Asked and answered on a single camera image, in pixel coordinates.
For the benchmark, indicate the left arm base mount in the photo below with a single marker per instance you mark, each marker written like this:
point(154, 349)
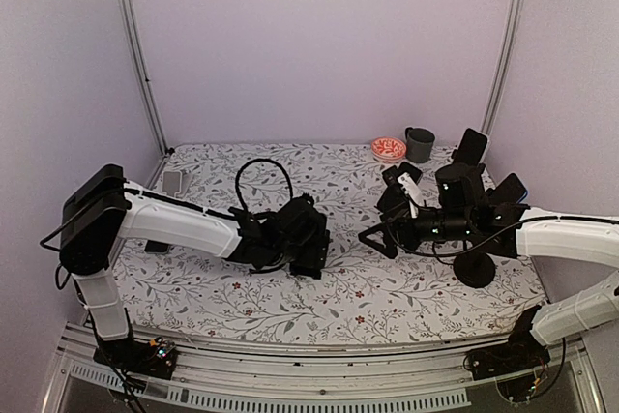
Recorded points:
point(155, 358)

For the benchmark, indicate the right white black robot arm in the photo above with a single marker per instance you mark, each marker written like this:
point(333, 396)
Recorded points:
point(488, 222)

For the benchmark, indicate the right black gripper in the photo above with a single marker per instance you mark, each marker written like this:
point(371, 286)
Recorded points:
point(402, 222)

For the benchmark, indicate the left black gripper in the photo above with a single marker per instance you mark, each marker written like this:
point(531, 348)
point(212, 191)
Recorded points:
point(315, 256)

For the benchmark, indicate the left aluminium frame post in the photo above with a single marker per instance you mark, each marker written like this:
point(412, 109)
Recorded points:
point(142, 76)

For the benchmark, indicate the dark grey mug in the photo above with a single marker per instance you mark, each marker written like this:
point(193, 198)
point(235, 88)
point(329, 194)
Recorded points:
point(419, 143)

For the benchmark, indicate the right aluminium frame post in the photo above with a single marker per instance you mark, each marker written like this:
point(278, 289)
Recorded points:
point(502, 67)

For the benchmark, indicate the floral patterned table mat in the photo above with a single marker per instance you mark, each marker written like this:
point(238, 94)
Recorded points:
point(362, 297)

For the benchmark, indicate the black phone silver edge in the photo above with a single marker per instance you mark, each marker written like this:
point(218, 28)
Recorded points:
point(155, 247)

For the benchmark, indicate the white phone stand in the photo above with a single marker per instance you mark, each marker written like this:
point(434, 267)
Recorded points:
point(175, 183)

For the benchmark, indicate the front aluminium rail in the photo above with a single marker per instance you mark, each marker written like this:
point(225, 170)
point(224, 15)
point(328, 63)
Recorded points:
point(227, 375)

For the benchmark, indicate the aluminium frame post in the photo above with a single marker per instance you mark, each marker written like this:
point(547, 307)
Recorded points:
point(142, 76)
point(502, 67)

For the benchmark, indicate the red white patterned bowl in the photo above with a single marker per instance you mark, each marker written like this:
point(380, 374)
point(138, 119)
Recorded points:
point(388, 149)

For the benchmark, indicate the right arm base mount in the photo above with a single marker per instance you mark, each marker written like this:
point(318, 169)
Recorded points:
point(519, 352)

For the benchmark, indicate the black tall round-base stand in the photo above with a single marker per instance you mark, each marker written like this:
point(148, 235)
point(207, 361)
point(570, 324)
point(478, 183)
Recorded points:
point(473, 266)

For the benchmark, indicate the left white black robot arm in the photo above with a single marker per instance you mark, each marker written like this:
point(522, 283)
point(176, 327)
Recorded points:
point(109, 207)

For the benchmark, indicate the black phone on rear stand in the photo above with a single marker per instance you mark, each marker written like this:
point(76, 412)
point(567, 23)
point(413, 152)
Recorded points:
point(471, 149)

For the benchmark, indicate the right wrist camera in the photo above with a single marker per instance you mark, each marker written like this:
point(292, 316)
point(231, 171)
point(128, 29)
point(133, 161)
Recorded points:
point(408, 188)

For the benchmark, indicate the black phone on round stand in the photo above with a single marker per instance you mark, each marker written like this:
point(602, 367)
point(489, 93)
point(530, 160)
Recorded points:
point(508, 195)

